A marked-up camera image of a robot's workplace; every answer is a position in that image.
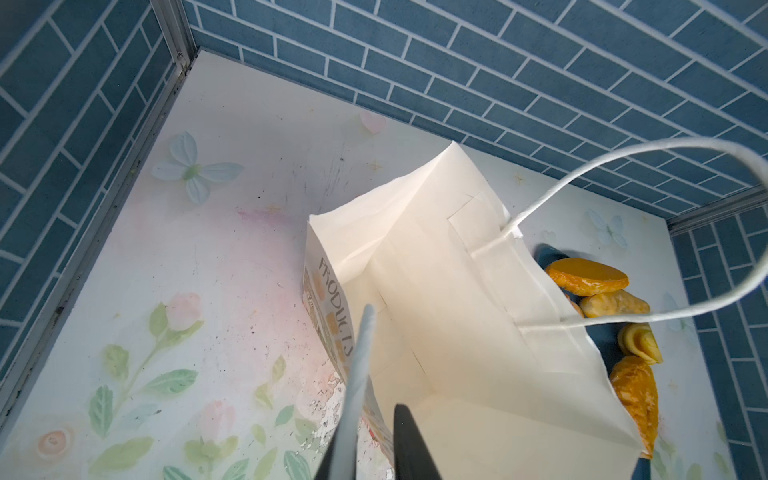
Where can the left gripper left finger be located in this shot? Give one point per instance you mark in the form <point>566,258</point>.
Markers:
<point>340,459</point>

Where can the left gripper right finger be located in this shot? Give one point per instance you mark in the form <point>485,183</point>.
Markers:
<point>412,458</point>

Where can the white paper bag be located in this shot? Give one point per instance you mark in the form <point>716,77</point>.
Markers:
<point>423,293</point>

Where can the oval golden bread roll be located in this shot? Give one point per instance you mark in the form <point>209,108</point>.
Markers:
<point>586,278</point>

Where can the striped yellow bread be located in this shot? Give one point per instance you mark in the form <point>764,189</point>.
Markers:
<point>618,302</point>

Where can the teal tray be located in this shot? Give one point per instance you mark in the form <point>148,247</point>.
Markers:
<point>605,338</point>

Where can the small rolled croissant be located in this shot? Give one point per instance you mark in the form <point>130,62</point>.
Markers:
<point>637,339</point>

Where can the large yellow ring bread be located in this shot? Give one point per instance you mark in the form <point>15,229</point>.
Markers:
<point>635,386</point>

